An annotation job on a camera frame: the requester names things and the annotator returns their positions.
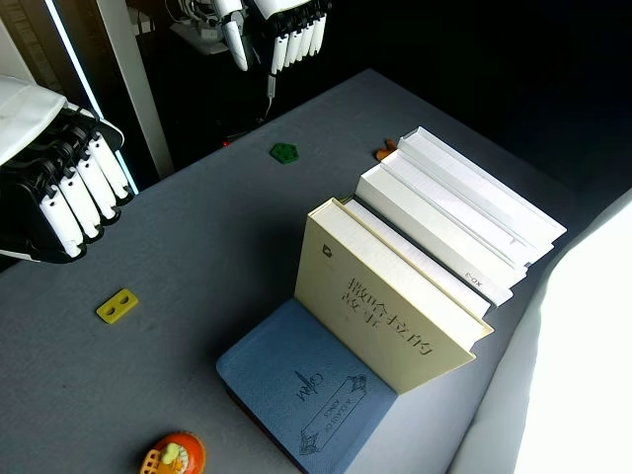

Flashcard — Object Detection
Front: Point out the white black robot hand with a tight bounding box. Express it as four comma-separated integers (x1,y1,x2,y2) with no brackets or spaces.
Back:
212,0,333,75
0,73,137,266

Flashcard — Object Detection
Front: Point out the white book with printed spine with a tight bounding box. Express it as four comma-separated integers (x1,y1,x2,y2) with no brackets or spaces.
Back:
355,162,528,307

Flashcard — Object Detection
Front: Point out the large white hardcover book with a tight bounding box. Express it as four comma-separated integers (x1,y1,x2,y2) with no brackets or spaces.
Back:
397,125,568,258

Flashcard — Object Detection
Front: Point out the cream book with Chinese title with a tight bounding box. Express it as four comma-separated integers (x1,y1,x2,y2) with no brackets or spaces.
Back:
293,197,496,395

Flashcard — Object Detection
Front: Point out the blue embossed cover book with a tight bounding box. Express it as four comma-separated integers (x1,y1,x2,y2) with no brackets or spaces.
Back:
215,298,399,474

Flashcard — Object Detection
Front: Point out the white light strip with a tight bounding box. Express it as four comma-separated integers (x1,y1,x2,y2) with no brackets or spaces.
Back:
43,0,140,195

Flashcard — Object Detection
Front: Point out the white machine housing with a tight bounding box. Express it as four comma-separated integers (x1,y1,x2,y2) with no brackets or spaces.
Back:
165,0,233,56

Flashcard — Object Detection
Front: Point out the brown wooden panel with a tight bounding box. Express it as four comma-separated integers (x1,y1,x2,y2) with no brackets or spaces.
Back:
0,0,63,93

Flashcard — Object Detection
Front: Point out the green pentagon block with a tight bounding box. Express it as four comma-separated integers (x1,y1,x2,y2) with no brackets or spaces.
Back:
269,141,301,163

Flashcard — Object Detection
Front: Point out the small orange toy piece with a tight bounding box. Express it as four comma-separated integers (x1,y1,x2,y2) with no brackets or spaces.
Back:
373,138,398,162

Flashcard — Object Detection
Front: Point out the yellow two-hole block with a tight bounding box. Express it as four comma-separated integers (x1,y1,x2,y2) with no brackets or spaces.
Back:
95,287,140,325

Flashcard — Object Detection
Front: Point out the grey table cloth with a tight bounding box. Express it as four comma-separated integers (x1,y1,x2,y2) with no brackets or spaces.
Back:
0,67,632,474

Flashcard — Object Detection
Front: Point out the orange toy cake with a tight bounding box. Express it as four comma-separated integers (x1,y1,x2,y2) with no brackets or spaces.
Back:
140,431,207,474

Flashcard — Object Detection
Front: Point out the grey hanging cable plug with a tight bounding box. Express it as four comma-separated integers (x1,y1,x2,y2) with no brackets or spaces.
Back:
264,73,277,122

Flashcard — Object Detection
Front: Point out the white upright post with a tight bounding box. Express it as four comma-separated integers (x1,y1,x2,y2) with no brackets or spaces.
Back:
94,0,175,180

